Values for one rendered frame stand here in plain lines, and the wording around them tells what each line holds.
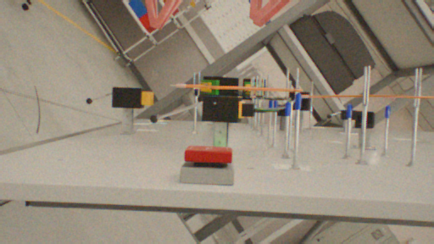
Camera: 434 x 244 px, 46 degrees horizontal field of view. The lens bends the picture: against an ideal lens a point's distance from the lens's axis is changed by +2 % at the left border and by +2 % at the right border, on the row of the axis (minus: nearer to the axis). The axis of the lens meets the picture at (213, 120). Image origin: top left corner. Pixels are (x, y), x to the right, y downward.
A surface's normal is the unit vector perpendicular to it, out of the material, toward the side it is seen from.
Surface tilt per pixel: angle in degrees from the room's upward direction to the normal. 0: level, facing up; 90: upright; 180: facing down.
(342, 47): 90
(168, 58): 90
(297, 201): 90
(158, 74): 90
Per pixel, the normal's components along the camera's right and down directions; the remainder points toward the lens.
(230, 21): -0.13, -0.08
